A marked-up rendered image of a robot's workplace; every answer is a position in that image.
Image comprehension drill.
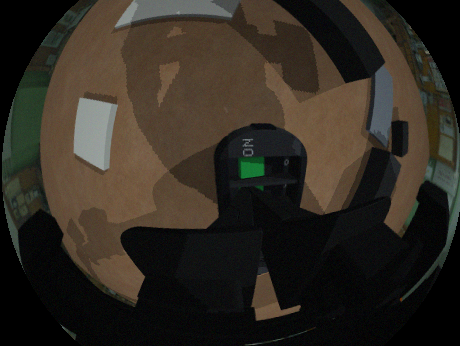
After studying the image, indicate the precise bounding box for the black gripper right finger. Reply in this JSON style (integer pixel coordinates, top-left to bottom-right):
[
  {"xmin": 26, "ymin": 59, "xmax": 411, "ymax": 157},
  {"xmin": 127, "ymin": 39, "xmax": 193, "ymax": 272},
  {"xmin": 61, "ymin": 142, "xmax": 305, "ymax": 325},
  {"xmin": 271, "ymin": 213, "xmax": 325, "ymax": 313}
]
[{"xmin": 249, "ymin": 186, "xmax": 391, "ymax": 310}]

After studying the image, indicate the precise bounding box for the dark grey controller unit with white label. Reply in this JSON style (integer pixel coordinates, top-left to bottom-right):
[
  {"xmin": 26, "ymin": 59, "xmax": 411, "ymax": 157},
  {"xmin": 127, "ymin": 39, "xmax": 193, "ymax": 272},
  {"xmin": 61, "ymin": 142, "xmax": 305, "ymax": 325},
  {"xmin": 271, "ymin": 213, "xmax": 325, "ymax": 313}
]
[{"xmin": 214, "ymin": 122, "xmax": 307, "ymax": 216}]

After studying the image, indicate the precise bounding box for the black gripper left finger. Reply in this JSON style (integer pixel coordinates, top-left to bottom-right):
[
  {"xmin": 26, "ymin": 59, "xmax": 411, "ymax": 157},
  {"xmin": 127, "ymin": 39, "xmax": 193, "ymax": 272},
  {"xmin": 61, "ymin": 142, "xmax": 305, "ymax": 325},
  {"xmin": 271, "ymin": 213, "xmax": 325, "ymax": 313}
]
[{"xmin": 120, "ymin": 186, "xmax": 263, "ymax": 309}]

